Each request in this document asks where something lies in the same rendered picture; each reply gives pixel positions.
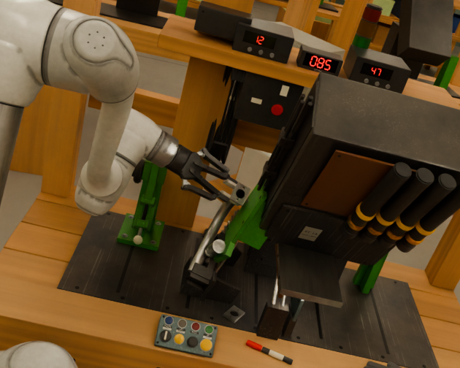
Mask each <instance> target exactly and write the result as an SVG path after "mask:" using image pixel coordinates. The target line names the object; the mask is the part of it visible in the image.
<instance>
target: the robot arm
mask: <svg viewBox="0 0 460 368"><path fill-rule="evenodd" d="M138 82H139V61H138V57H137V54H136V51H135V49H134V46H133V45H132V43H131V40H130V39H129V38H128V36H127V35H126V33H125V32H124V31H123V30H122V29H121V28H120V27H119V26H117V25H116V24H115V23H113V22H112V21H110V20H108V19H105V18H101V17H97V16H91V15H86V14H84V13H81V12H78V11H74V10H72V9H68V8H65V7H61V6H59V5H57V4H54V3H52V2H50V1H48V0H0V206H1V200H2V197H3V194H4V189H5V185H6V181H7V176H8V173H9V168H10V164H11V161H12V155H13V152H14V149H15V143H16V140H17V137H18V132H19V128H20V122H21V119H22V116H23V111H24V107H28V106H29V105H30V104H31V103H32V102H33V101H34V100H35V98H36V96H37V94H38V93H39V91H40V90H41V89H42V87H43V85H49V86H52V87H55V88H61V89H65V90H68V91H74V92H78V93H82V94H90V95H92V97H93V98H95V99H96V100H98V101H100V102H101V110H100V114H99V119H98V121H97V123H96V131H95V135H94V138H93V144H92V147H91V152H90V155H89V159H88V161H87V162H86V163H85V165H84V166H83V168H82V171H81V175H80V178H79V180H78V185H77V188H76V191H75V197H74V200H75V202H76V204H77V207H78V208H79V209H81V210H82V211H83V212H86V213H88V214H89V215H92V216H98V215H103V214H105V213H106V212H107V211H109V210H110V209H111V208H112V207H113V206H114V205H115V203H116V202H117V200H118V199H119V198H120V196H121V194H122V193H123V191H124V190H125V188H126V186H127V184H128V183H129V180H130V179H131V176H132V173H133V171H134V169H135V167H136V166H137V164H138V163H139V162H140V160H141V159H142V158H146V160H148V161H150V162H152V163H154V164H155V165H157V166H159V167H161V168H163V167H165V166H166V168H167V169H168V170H170V171H172V172H174V173H175V174H176V175H179V176H180V178H181V179H182V180H183V185H182V186H181V189H182V190H186V191H191V192H193V193H195V194H197V195H199V196H201V197H203V198H206V199H208V200H210V201H212V200H216V198H219V199H221V200H222V201H224V202H231V203H233V204H235V205H236V206H239V204H237V203H236V202H233V201H232V200H230V197H231V195H230V194H228V193H226V192H225V191H219V190H218V189H217V188H215V187H214V186H213V185H211V184H210V183H209V182H207V181H206V180H205V179H204V178H203V177H202V176H201V175H200V174H201V172H206V173H208V174H210V175H213V176H215V177H218V178H220V179H222V180H224V181H223V183H224V184H226V185H227V186H229V187H230V188H233V189H235V187H236V185H237V183H238V182H237V181H236V180H235V179H233V178H231V177H230V175H229V168H228V167H227V166H225V165H224V164H222V163H221V162H220V161H219V160H218V159H216V158H215V157H213V156H212V155H211V154H209V152H208V151H207V149H206V148H205V147H203V148H202V149H201V150H199V152H197V153H196V152H192V151H190V150H189V149H188V148H186V147H184V146H182V145H179V140H178V139H176V138H175V137H173V136H172V135H170V134H168V133H166V132H165V131H164V130H162V129H160V128H159V127H158V126H157V125H156V124H155V123H154V122H153V121H152V120H151V119H149V118H148V117H147V116H145V115H143V114H142V113H141V112H138V111H136V110H134V109H132V108H131V107H132V104H133V100H134V93H135V90H136V89H137V86H138ZM200 156H201V157H202V158H204V159H205V160H207V161H208V162H210V163H211V164H212V165H213V166H214V167H216V168H217V169H219V170H220V171H218V170H217V169H213V168H212V167H210V166H208V165H206V164H203V163H202V160H201V159H200ZM187 180H194V181H196V182H197V183H199V184H200V185H201V186H202V187H204V188H205V189H206V190H208V191H209V192H210V193H208V192H206V191H204V190H202V189H200V188H197V187H196V186H194V185H191V184H190V183H189V182H188V181H187ZM0 368H77V365H76V363H75V361H74V359H73V358H72V356H71V355H70V354H69V353H68V352H67V351H66V350H65V349H63V348H62V347H60V346H59V345H56V344H53V343H51V342H45V341H30V342H24V343H20V344H19V345H15V346H13V347H11V348H9V349H7V350H0Z"/></svg>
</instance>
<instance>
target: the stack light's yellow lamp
mask: <svg viewBox="0 0 460 368"><path fill-rule="evenodd" d="M376 27H377V24H374V23H369V22H366V21H365V20H362V19H361V20H360V23H359V26H358V28H357V31H356V34H357V35H358V36H360V37H363V38H366V39H372V37H373V34H374V32H375V29H376Z"/></svg>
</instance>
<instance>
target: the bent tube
mask: <svg viewBox="0 0 460 368"><path fill-rule="evenodd" d="M242 187H243V188H244V189H242ZM249 192H250V188H248V187H247V186H245V185H243V184H241V183H239V182H238V183H237V185H236V187H235V189H234V191H233V193H232V194H231V197H230V200H232V201H233V202H236V203H237V204H239V205H241V206H242V205H243V204H244V202H245V200H246V198H247V196H248V194H249ZM237 200H238V201H237ZM233 206H234V204H233V203H231V202H224V203H222V205H221V207H220V209H219V210H218V211H217V213H216V215H215V217H214V218H213V220H212V223H211V224H210V227H209V228H208V230H207V233H206V234H205V236H204V239H203V240H202V243H201V245H200V246H199V249H198V250H197V252H196V255H195V256H194V258H193V261H192V262H191V265H190V266H189V268H188V271H189V272H191V270H192V268H193V266H194V263H195V262H196V263H198V264H201V265H202V264H203V262H204V260H205V258H206V255H205V253H204V248H205V247H206V245H208V244H212V243H213V241H214V239H215V237H216V235H217V233H218V231H219V229H220V227H221V225H222V223H223V221H224V220H225V218H226V216H227V215H228V214H229V212H230V210H231V209H232V207H233Z"/></svg>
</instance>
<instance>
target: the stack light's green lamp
mask: <svg viewBox="0 0 460 368"><path fill-rule="evenodd" d="M371 40H372V39H366V38H363V37H360V36H358V35H357V34H355V36H354V39H353V42H352V45H355V46H357V47H360V48H364V49H368V48H369V44H370V42H371Z"/></svg>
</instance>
